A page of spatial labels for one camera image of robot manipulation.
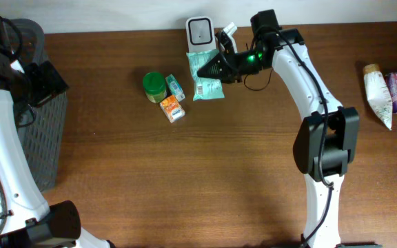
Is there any teal wet wipes pack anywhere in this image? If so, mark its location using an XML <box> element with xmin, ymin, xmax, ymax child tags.
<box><xmin>186</xmin><ymin>49</ymin><xmax>225</xmax><ymax>101</ymax></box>

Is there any white pouch with cork cap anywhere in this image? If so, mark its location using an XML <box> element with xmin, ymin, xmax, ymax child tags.
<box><xmin>363</xmin><ymin>64</ymin><xmax>393</xmax><ymax>130</ymax></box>

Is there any grey plastic mesh basket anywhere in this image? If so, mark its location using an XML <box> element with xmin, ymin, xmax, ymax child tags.
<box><xmin>8</xmin><ymin>19</ymin><xmax>69</xmax><ymax>192</ymax></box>

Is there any small green tissue pack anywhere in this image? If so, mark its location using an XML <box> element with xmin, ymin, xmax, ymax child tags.
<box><xmin>165</xmin><ymin>74</ymin><xmax>185</xmax><ymax>102</ymax></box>

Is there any orange tissue pack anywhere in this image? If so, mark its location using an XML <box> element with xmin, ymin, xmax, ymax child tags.
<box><xmin>159</xmin><ymin>96</ymin><xmax>185</xmax><ymax>123</ymax></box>

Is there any green cup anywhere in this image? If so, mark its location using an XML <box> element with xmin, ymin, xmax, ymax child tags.
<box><xmin>143</xmin><ymin>72</ymin><xmax>167</xmax><ymax>103</ymax></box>

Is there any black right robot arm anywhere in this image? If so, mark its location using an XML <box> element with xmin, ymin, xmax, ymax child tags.
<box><xmin>197</xmin><ymin>10</ymin><xmax>359</xmax><ymax>247</ymax></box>

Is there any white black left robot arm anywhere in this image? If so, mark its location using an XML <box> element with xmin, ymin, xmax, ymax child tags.
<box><xmin>0</xmin><ymin>16</ymin><xmax>112</xmax><ymax>247</ymax></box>

